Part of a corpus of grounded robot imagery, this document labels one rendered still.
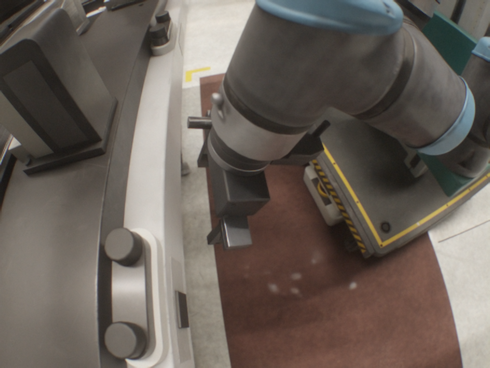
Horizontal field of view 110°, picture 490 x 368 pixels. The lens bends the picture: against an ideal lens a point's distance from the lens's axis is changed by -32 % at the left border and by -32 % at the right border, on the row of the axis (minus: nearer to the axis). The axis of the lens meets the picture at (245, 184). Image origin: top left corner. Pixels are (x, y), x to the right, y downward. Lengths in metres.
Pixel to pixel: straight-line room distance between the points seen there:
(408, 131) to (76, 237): 0.29
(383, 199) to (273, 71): 0.76
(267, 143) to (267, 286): 0.88
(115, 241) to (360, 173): 0.82
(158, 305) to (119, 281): 0.04
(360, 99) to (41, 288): 0.29
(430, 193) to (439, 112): 0.80
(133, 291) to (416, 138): 0.26
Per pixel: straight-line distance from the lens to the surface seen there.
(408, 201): 0.94
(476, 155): 0.61
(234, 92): 0.20
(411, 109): 0.20
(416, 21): 0.33
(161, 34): 0.46
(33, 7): 0.63
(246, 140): 0.21
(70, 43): 0.25
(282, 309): 1.04
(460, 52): 0.73
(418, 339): 1.24
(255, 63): 0.17
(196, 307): 1.08
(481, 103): 0.52
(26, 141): 0.31
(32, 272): 0.27
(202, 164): 0.43
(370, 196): 0.88
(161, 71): 0.41
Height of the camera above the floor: 1.04
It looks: 60 degrees down
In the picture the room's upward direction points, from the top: 9 degrees counter-clockwise
